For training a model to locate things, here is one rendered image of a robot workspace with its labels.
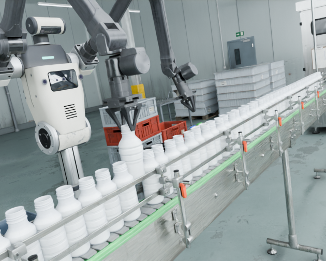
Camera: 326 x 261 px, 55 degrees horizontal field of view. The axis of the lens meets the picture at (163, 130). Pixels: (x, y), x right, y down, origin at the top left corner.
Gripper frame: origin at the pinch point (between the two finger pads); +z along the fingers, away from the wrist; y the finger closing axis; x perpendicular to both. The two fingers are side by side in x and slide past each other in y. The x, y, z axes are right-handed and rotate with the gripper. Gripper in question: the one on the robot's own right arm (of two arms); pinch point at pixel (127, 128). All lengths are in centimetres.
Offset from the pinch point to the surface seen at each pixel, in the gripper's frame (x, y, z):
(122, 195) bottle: -8.3, 2.0, 16.8
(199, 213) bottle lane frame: 21.7, 5.7, 36.0
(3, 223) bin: -17, -56, 32
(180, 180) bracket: 5.7, 11.7, 16.9
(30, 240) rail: -35.7, 3.8, 14.3
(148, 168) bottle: 3.5, 2.3, 13.1
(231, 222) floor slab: 164, -60, 125
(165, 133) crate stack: 248, -183, 65
